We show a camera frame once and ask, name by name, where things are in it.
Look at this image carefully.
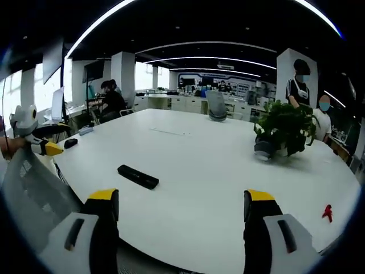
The black remote control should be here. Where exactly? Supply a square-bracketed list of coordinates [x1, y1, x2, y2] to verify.
[117, 164, 160, 190]

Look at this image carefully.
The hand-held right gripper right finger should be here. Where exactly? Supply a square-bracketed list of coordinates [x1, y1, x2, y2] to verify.
[242, 189, 319, 274]

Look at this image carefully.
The green potted plant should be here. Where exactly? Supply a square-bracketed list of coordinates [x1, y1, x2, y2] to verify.
[253, 99, 319, 162]

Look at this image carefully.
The black stand pole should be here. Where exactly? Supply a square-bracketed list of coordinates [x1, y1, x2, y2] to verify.
[62, 42, 68, 120]

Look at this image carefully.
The white computer monitor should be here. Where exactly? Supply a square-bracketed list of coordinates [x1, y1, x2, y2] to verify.
[51, 87, 66, 120]

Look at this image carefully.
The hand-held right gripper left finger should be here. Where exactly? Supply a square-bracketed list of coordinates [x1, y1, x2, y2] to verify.
[39, 188, 120, 274]

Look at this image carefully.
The white low cabinet row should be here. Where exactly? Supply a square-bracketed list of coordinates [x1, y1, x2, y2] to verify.
[135, 94, 257, 120]

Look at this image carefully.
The black round stool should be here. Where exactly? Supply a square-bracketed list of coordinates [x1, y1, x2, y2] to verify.
[34, 123, 72, 135]

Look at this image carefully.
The grey mesh office chair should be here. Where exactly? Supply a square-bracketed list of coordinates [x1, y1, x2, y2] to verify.
[1, 147, 86, 257]

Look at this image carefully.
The thin black cable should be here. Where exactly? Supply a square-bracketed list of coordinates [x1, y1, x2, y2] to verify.
[1, 76, 14, 160]

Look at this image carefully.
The grey swivel chair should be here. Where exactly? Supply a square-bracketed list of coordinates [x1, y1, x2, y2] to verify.
[205, 90, 229, 123]

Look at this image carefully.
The person's left hand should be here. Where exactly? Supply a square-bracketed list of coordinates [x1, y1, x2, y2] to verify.
[0, 136, 31, 157]

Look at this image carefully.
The small red clip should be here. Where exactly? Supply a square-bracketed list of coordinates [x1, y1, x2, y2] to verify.
[321, 203, 334, 223]

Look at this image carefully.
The black television screen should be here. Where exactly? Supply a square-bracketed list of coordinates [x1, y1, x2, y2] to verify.
[82, 61, 105, 84]

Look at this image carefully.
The hanging dark display panel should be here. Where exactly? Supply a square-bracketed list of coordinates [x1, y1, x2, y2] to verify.
[42, 39, 65, 85]

